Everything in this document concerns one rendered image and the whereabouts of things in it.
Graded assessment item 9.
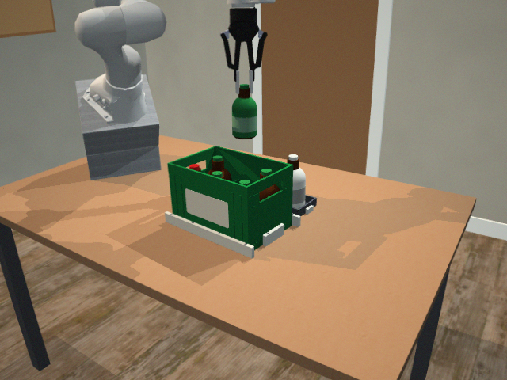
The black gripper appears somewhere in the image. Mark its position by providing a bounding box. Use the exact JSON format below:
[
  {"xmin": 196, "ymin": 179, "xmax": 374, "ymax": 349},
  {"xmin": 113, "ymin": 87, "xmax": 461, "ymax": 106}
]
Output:
[{"xmin": 220, "ymin": 7, "xmax": 268, "ymax": 94}]

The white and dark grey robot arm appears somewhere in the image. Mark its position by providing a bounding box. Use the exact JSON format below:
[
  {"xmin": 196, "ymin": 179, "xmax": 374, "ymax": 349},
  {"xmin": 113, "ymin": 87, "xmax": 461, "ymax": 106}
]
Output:
[{"xmin": 75, "ymin": 0, "xmax": 166, "ymax": 124}]

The green bottle crate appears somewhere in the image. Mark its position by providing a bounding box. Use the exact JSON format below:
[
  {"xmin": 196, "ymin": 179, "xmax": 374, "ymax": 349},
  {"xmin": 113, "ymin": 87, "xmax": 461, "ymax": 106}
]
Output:
[{"xmin": 170, "ymin": 146, "xmax": 293, "ymax": 250}]

